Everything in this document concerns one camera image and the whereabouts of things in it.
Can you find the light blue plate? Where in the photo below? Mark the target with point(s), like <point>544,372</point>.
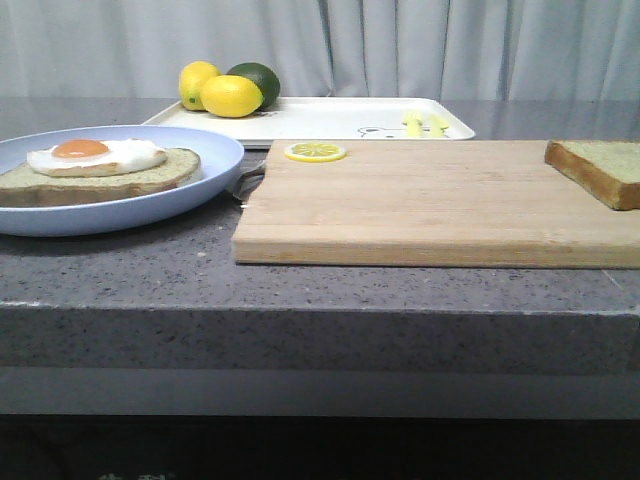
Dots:
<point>220,156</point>

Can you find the fried egg toy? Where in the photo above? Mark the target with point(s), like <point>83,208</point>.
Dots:
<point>96,158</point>

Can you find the bread slice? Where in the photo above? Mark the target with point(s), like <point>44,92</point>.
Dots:
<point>607,169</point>
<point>24,188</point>

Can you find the white tray with bear print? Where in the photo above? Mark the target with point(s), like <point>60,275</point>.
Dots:
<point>324,118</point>

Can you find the lemon slice toy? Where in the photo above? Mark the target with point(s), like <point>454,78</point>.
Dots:
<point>315,152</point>

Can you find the yellow plastic fork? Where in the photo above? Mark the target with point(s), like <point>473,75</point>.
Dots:
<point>413,123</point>

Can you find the yellow plastic knife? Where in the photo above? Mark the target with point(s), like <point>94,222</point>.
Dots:
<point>438,126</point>

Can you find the front yellow lemon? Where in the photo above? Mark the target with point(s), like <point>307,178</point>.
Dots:
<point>230,96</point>

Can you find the yellow lemon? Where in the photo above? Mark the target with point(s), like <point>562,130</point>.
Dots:
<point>192,77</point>
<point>230,96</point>

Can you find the green lime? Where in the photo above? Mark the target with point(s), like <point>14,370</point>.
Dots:
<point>263,76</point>

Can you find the wooden cutting board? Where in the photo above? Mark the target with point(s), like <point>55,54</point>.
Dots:
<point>433,203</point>

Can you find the grey curtain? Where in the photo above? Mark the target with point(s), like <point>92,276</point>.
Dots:
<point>448,50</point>

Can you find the rear yellow lemon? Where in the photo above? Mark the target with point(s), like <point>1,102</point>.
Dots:
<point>192,77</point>

